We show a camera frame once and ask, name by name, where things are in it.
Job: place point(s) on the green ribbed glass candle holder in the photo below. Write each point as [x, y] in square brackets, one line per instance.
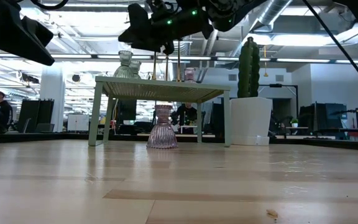
[123, 72]
[136, 67]

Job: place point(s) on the pink ribbed glass candle holder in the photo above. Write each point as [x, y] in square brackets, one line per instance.
[190, 74]
[162, 133]

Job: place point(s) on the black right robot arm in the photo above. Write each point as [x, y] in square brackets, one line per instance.
[228, 12]

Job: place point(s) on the green perforated metal table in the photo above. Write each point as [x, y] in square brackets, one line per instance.
[166, 90]

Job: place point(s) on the green cactus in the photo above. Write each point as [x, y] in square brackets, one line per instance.
[247, 68]

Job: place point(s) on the black cabinet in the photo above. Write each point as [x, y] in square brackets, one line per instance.
[36, 115]

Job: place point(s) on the white cabinet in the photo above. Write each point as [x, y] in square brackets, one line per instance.
[78, 123]

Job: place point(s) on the small potted plant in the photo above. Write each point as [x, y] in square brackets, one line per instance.
[294, 123]

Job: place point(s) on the black background workstation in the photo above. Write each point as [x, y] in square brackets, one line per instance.
[322, 118]

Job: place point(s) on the small wood crumb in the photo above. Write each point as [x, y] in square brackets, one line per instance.
[272, 213]

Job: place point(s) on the round black wall speaker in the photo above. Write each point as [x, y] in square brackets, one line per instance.
[76, 78]

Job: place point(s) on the black aluminium table frame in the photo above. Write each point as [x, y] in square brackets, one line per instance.
[42, 137]

